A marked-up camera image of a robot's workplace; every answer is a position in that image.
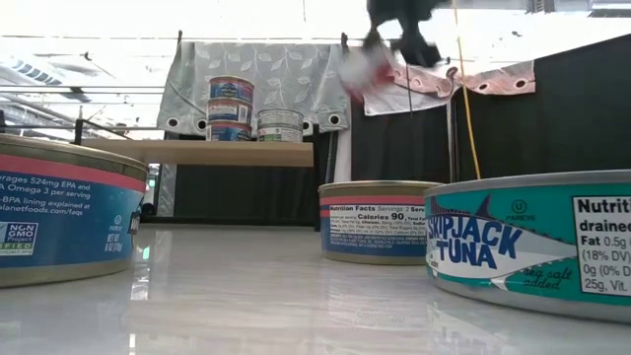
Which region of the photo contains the gray leaf-patterned curtain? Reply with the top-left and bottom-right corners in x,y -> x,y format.
156,40 -> 352,138

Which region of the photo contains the black curtain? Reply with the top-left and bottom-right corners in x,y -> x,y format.
172,131 -> 329,221
349,33 -> 631,184

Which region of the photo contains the yellow cable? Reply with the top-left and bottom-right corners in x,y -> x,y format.
451,0 -> 483,181

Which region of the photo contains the green label silver can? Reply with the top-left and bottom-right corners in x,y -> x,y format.
256,107 -> 305,130
257,125 -> 304,143

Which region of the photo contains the red label pull-tab can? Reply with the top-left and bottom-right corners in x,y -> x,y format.
338,42 -> 395,103

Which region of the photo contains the pink white curtain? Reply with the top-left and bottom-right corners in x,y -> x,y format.
344,46 -> 537,118

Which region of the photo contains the gold lid blue can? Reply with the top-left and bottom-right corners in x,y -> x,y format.
206,98 -> 254,124
0,133 -> 149,290
317,179 -> 443,266
208,75 -> 255,104

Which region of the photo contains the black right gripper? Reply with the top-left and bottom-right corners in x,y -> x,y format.
361,0 -> 451,69

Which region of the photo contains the group of tin cans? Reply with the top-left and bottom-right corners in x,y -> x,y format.
0,224 -> 631,355
81,138 -> 315,168

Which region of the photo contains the black table frame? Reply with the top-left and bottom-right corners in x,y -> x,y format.
140,214 -> 324,233

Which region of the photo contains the teal skipjack tuna can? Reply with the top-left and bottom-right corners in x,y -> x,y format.
423,170 -> 631,324

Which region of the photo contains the bronze lid blue can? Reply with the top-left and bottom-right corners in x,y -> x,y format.
205,120 -> 253,143

